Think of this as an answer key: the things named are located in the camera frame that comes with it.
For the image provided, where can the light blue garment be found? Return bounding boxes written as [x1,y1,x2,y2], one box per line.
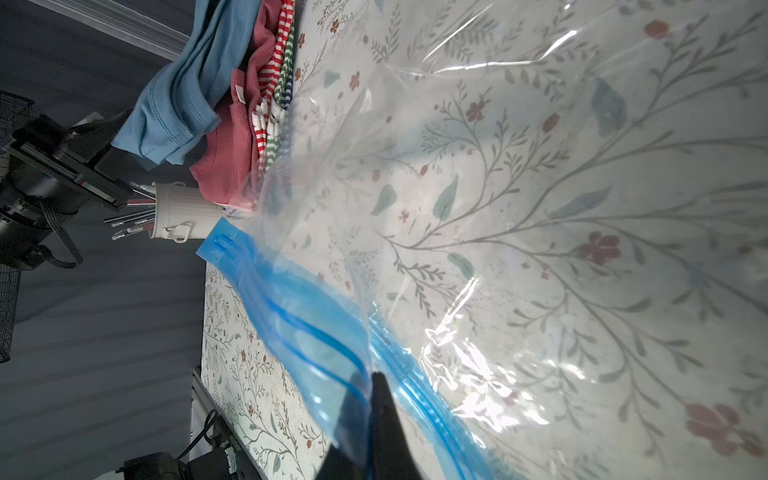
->
[111,0,261,165]

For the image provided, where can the maroon garment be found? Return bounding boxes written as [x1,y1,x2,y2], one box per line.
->
[190,0,287,205]

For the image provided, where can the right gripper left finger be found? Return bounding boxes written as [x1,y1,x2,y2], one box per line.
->
[315,446,364,480]

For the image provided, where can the pens in mug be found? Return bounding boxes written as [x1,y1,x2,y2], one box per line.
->
[103,182,158,241]

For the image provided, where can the red white striped tank top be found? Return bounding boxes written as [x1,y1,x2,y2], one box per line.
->
[250,1,296,173]

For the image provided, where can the clear vacuum bag blue zipper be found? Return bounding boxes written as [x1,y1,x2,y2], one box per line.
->
[199,1,767,479]

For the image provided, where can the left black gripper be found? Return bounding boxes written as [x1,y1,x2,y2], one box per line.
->
[6,111,133,270]

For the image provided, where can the white mug pen holder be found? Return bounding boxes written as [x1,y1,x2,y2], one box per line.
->
[150,184,224,244]

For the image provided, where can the green white striped tank top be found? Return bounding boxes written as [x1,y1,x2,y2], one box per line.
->
[265,25,295,169]

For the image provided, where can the black wire mesh basket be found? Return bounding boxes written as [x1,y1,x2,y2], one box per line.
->
[1,90,33,363]

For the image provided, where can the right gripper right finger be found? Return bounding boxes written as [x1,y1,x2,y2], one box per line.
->
[367,372,422,480]

